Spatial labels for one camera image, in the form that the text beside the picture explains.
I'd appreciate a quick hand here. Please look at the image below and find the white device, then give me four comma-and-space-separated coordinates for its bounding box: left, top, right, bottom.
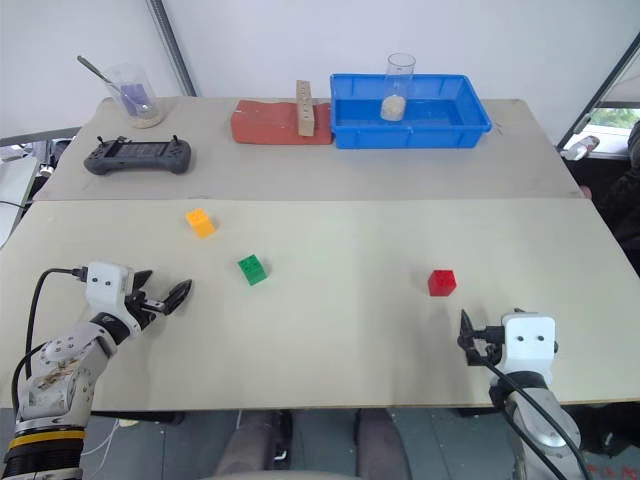
561, 133, 602, 162

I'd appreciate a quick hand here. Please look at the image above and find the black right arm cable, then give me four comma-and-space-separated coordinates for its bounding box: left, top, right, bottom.
477, 324, 590, 480

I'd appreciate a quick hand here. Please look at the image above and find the clear plastic cup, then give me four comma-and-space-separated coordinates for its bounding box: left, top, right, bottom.
384, 52, 418, 123

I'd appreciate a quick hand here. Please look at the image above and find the beige granular lump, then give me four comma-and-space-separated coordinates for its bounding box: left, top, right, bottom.
380, 94, 406, 122

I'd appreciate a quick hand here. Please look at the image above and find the dark grey handheld controller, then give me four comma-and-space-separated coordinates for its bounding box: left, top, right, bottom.
82, 134, 194, 178

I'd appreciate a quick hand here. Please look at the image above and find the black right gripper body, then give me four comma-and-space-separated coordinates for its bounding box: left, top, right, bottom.
472, 324, 506, 371

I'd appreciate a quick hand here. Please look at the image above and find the grey metal pole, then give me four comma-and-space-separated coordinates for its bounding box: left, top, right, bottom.
145, 0, 199, 98

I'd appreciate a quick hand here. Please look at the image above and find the clear glass beaker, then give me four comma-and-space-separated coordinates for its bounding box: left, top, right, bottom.
103, 61, 161, 124

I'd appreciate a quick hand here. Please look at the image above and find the yellow toy block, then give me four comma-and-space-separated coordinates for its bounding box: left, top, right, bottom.
184, 207, 217, 239

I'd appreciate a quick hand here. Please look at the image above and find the metal spoon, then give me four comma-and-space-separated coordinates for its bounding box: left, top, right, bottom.
76, 54, 152, 113

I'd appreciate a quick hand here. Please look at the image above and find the beige round coaster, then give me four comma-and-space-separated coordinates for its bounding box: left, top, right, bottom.
124, 110, 167, 130

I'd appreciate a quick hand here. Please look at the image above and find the white thin cable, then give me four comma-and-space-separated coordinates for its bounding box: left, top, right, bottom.
82, 418, 124, 457

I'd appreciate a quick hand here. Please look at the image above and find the dark window frame bar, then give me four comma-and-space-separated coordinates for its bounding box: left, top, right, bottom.
553, 34, 640, 151

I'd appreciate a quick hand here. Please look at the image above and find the red brick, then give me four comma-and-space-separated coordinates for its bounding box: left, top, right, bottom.
229, 98, 335, 147

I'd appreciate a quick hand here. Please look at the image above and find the blue plastic bin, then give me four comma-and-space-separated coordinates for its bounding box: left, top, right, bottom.
329, 73, 494, 151

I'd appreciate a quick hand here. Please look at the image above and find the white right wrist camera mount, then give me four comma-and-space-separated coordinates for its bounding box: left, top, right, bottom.
501, 309, 557, 374

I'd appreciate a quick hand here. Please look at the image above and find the wooden block with holes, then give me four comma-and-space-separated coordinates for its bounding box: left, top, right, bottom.
294, 79, 318, 138

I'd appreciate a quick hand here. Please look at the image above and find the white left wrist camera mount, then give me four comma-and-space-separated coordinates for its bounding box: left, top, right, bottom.
83, 261, 144, 337

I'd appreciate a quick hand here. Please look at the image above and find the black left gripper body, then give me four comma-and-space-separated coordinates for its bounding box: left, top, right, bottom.
128, 287, 167, 332

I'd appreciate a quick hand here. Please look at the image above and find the person in dark clothes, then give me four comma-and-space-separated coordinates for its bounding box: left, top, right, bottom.
597, 122, 640, 279

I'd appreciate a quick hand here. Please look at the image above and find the white side desk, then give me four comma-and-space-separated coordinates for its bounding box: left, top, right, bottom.
0, 154, 41, 251

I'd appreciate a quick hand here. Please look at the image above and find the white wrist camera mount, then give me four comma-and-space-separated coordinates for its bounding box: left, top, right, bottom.
501, 309, 557, 374
83, 261, 144, 337

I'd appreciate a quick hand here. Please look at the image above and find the red toy block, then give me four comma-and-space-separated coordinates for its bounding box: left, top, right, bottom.
427, 268, 458, 298

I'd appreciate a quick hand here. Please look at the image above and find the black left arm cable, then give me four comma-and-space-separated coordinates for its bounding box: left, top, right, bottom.
10, 267, 90, 409

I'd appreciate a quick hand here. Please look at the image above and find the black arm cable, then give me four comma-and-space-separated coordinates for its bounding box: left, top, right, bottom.
477, 324, 590, 480
10, 267, 90, 409

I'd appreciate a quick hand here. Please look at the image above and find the green toy block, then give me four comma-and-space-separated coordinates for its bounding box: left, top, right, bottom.
236, 253, 270, 287

